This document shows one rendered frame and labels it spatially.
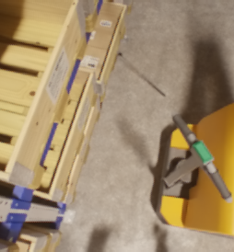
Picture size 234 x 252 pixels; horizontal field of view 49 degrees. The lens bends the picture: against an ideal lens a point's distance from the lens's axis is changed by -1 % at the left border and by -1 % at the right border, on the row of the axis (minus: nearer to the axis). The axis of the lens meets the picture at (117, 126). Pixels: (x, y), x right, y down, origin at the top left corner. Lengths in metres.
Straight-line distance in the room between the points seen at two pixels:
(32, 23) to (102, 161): 1.42
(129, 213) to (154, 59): 1.59
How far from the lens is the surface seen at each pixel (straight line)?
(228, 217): 1.61
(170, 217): 2.05
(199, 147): 1.01
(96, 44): 2.36
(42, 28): 1.42
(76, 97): 1.80
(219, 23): 3.37
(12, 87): 1.27
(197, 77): 2.86
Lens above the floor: 2.36
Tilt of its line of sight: 70 degrees down
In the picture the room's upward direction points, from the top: straight up
